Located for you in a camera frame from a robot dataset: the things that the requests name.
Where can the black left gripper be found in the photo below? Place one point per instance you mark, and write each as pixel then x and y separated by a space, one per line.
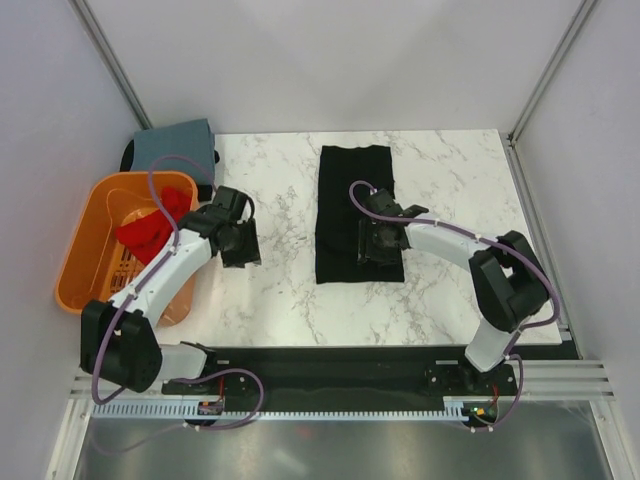
pixel 251 253

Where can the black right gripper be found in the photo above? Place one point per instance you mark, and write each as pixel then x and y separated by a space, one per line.
pixel 366 248

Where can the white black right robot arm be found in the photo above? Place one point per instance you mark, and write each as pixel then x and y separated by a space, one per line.
pixel 508 281

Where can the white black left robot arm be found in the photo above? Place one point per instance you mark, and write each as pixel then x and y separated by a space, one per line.
pixel 118 345

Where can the red t shirt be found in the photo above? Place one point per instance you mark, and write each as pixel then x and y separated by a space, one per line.
pixel 146 236

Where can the folded grey blue t shirt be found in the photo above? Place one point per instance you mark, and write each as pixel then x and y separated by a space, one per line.
pixel 188 147

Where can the orange plastic basket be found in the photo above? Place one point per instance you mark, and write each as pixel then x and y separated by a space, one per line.
pixel 97 265

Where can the aluminium base extrusion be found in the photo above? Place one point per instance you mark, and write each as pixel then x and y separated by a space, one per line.
pixel 539 380

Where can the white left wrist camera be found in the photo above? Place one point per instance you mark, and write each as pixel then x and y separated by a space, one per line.
pixel 228 205

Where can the black mounting rail plate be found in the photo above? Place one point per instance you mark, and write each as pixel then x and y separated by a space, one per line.
pixel 389 375

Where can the aluminium frame post right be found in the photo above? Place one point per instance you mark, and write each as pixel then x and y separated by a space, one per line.
pixel 560 53

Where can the aluminium frame post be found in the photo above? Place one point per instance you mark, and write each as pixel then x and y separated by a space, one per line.
pixel 110 60
pixel 560 53

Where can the white slotted cable duct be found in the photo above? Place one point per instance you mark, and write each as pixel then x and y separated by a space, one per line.
pixel 199 410

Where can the aluminium frame post left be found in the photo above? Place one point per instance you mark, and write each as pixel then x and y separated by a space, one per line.
pixel 110 60

